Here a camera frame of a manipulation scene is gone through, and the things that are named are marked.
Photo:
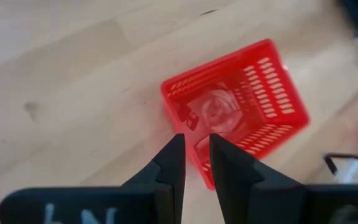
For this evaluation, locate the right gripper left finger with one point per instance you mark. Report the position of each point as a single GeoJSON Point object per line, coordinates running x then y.
{"type": "Point", "coordinates": [104, 205]}

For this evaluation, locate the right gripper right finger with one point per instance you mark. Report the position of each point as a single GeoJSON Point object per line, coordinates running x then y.
{"type": "Point", "coordinates": [291, 205]}

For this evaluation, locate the red plastic basket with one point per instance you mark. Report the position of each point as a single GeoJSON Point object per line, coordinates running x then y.
{"type": "Point", "coordinates": [216, 71]}

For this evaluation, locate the black metal frame shelf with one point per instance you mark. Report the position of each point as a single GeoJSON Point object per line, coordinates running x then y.
{"type": "Point", "coordinates": [329, 163]}

